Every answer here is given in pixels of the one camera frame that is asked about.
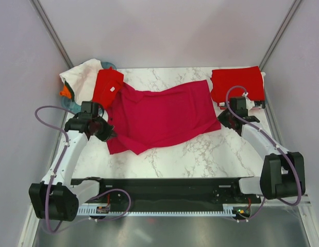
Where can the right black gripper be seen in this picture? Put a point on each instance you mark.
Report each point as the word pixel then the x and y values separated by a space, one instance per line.
pixel 221 118

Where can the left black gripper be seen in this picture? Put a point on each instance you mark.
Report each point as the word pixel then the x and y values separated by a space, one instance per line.
pixel 108 134

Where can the magenta polo shirt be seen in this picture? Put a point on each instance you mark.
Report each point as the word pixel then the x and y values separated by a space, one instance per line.
pixel 143 119

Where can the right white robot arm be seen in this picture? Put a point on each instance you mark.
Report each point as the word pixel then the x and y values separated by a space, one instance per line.
pixel 283 173

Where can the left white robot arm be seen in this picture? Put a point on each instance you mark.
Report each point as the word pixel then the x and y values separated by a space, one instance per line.
pixel 55 198

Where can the folded red t shirt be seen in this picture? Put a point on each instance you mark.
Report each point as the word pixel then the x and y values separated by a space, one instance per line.
pixel 250 78

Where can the teal laundry basket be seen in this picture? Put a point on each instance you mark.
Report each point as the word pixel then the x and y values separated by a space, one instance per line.
pixel 70 104

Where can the red t shirt in basket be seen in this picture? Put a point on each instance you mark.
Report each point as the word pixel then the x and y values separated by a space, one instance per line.
pixel 108 83

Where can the orange garment in basket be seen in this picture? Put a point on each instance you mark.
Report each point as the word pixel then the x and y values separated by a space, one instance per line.
pixel 65 92

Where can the white t shirt in basket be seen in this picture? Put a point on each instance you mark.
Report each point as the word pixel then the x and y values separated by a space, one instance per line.
pixel 79 77

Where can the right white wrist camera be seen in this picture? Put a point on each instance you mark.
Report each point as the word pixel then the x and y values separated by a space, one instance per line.
pixel 249 103

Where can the white slotted cable duct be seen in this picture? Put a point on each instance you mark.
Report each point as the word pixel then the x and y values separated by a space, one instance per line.
pixel 101 210

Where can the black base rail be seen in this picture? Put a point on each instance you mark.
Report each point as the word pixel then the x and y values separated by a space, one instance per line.
pixel 182 193

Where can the right aluminium corner post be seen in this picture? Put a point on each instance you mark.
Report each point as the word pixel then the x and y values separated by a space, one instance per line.
pixel 280 32

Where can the aluminium corner post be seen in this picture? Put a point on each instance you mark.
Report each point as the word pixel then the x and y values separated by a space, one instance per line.
pixel 51 31
pixel 280 32

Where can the left aluminium corner post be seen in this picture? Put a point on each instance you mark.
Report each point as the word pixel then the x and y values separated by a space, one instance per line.
pixel 51 31

